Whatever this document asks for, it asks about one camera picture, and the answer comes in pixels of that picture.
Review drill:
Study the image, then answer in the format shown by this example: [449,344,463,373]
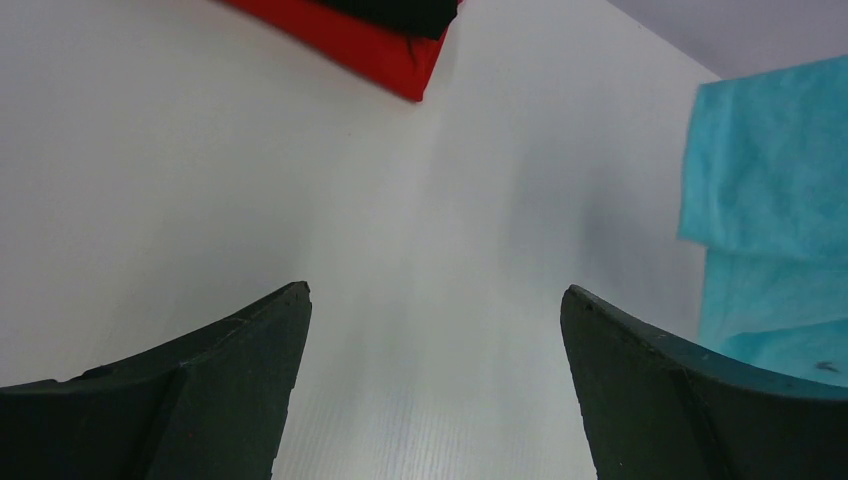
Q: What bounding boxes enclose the folded red t shirt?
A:
[224,0,449,103]

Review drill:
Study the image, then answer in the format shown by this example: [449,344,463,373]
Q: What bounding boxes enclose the turquoise t shirt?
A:
[678,56,847,387]

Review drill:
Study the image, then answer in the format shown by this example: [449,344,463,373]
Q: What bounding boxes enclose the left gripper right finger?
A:
[560,285,847,479]

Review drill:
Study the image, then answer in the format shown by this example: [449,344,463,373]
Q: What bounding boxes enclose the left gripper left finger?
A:
[1,282,312,479]

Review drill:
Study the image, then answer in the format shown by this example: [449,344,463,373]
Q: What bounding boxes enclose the folded black t shirt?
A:
[321,0,460,40]

